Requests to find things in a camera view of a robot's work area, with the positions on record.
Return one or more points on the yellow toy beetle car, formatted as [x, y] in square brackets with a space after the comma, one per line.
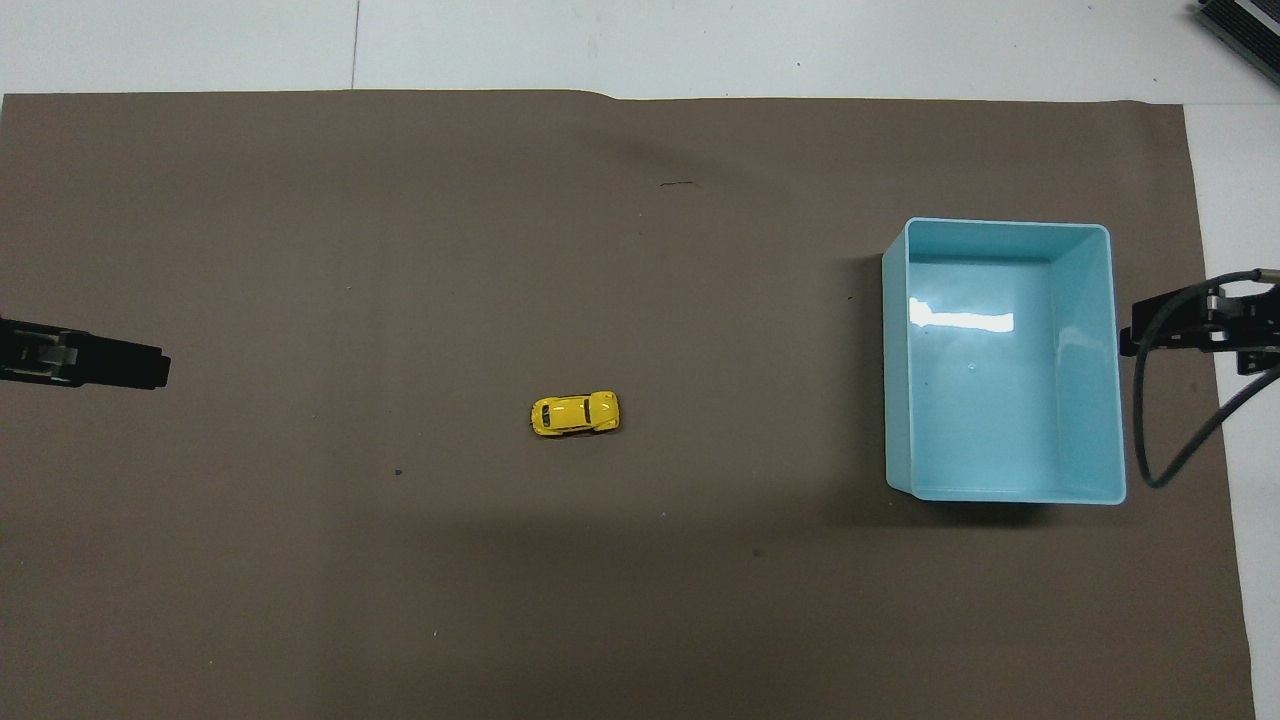
[574, 413]

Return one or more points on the light blue plastic bin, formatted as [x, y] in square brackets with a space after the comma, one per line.
[1010, 370]

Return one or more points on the black stand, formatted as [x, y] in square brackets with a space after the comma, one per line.
[1243, 22]

